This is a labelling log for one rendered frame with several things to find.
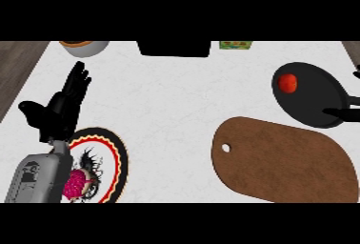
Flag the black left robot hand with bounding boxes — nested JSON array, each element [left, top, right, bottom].
[[16, 61, 92, 144]]

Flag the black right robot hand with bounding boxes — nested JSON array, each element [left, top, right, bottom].
[[321, 64, 360, 123]]

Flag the black frying pan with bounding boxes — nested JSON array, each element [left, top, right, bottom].
[[271, 61, 360, 130]]

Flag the red tomato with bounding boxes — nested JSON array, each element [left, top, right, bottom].
[[277, 73, 297, 94]]

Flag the brown wooden cutting board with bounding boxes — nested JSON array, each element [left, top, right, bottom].
[[209, 116, 360, 204]]

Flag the white bowl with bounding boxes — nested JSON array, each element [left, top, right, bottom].
[[57, 41, 110, 58]]

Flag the black red patterned plate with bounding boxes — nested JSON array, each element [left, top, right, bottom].
[[61, 127, 129, 204]]

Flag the pink frosted cupcake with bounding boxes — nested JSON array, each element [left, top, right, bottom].
[[61, 169, 97, 201]]

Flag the black appliance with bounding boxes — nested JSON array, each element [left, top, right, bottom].
[[135, 41, 212, 58]]

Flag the green box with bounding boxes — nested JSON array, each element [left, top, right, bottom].
[[218, 41, 255, 51]]

